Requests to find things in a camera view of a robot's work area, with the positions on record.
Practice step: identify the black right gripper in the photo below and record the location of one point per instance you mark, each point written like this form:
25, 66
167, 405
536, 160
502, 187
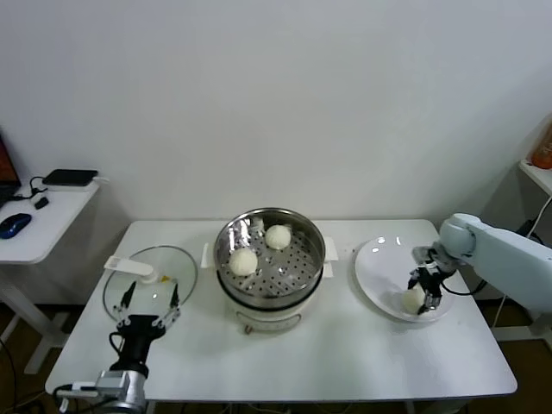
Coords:
440, 265

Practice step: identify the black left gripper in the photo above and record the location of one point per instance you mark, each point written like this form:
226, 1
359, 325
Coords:
138, 330

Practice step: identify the white steamed baozi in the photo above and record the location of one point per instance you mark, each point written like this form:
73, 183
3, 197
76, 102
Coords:
243, 262
277, 236
410, 300

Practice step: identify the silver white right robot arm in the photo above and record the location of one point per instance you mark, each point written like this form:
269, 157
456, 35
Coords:
509, 259

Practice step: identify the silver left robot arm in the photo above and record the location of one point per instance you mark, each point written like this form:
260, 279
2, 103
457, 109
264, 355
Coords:
121, 388

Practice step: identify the stainless steel steamer basket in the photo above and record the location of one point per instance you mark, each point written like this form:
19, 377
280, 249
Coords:
293, 276

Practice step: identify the white round plate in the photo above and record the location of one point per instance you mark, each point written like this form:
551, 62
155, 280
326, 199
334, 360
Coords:
375, 276

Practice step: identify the white electric cooker pot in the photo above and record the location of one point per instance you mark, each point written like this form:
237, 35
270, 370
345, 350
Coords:
267, 319

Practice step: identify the white side desk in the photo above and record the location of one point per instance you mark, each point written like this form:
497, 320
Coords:
52, 233

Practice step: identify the small black adapter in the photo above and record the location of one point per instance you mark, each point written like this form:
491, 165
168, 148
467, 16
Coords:
41, 203

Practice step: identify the black flat device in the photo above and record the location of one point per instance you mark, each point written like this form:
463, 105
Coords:
70, 176

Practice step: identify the blue computer mouse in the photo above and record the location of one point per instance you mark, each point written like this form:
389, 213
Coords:
15, 225

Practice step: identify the laptop with orange screen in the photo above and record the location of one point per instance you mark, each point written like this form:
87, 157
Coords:
6, 166

